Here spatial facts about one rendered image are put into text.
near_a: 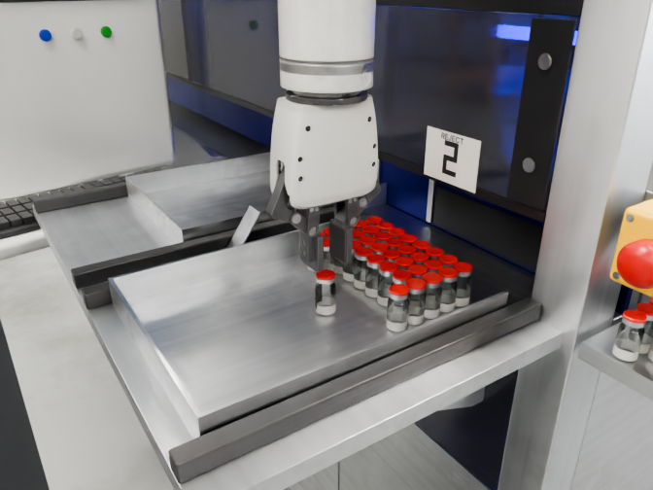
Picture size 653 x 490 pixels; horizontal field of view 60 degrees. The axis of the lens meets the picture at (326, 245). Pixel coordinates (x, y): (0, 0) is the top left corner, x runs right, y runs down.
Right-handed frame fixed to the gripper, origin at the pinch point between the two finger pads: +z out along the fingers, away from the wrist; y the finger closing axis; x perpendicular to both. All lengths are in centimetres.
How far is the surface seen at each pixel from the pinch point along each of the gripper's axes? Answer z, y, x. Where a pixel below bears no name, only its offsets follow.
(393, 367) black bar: 6.2, 1.8, 13.5
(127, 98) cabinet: -1, -4, -86
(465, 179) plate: -4.1, -18.2, 1.2
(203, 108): 6, -26, -99
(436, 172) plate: -3.6, -18.2, -3.5
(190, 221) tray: 8.0, 3.1, -32.3
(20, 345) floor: 96, 28, -160
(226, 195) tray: 8.0, -5.9, -39.4
